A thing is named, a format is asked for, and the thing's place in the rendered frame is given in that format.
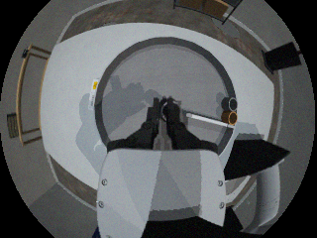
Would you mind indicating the bronze ring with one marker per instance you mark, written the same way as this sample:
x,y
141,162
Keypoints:
x,y
229,115

